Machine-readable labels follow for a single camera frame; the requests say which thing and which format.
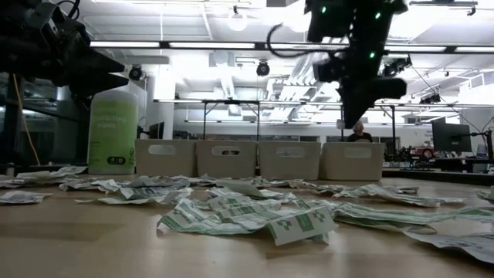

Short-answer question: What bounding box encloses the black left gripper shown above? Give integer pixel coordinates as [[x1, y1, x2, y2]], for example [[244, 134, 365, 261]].
[[22, 0, 130, 99]]

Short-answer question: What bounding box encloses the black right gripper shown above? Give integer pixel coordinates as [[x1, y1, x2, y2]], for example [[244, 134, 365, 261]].
[[338, 38, 409, 130]]

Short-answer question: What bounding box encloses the person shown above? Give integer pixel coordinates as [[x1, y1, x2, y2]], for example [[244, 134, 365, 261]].
[[346, 120, 374, 144]]

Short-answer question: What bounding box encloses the green wipes canister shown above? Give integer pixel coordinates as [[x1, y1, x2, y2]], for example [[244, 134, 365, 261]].
[[87, 89, 139, 175]]

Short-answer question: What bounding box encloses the black ceiling spotlight cluster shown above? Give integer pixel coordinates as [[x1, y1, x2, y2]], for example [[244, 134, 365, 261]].
[[381, 55, 414, 80], [419, 93, 442, 105]]

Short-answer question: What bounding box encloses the grey plastic bin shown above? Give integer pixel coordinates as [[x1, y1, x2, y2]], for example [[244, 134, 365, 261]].
[[258, 141, 322, 181], [319, 141, 385, 182], [195, 139, 259, 180], [134, 138, 198, 178]]

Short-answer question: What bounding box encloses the black overhead light bar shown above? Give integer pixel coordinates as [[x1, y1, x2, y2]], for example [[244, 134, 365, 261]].
[[88, 39, 494, 54]]

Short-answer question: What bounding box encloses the small dark monitor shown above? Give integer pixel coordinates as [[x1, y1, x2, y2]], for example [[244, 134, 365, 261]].
[[147, 120, 166, 141]]

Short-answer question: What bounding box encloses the black computer monitor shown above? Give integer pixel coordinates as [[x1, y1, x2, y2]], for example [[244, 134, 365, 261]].
[[431, 122, 473, 153]]

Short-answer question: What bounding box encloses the dark background desk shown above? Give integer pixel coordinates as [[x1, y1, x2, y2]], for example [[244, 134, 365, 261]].
[[381, 155, 494, 173]]

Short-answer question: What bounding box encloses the white printed packet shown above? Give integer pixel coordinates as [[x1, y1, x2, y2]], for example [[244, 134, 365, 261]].
[[403, 230, 494, 266], [0, 175, 28, 189], [17, 165, 88, 181]]

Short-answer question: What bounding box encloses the round ceiling lamp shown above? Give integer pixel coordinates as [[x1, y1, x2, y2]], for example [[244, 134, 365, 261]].
[[226, 5, 249, 32]]

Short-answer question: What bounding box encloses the black ceiling-hung camera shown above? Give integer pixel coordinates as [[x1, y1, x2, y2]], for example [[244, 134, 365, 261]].
[[255, 60, 272, 78], [128, 64, 145, 82]]

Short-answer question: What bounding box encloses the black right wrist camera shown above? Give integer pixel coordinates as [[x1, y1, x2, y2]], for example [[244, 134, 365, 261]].
[[313, 57, 343, 83]]

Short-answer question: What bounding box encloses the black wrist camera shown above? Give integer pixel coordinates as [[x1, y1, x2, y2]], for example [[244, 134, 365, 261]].
[[26, 0, 63, 36], [313, 57, 343, 83]]

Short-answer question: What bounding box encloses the silver ventilation duct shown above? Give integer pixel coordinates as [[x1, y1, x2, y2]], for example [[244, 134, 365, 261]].
[[287, 36, 348, 88]]

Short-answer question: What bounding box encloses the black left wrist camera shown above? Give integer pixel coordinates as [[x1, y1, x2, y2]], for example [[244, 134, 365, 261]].
[[26, 0, 63, 36]]

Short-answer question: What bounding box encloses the yellow cable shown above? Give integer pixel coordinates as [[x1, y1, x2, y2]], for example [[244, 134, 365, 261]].
[[12, 74, 42, 167]]

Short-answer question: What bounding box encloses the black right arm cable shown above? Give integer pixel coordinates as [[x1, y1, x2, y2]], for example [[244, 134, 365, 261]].
[[266, 22, 321, 59]]

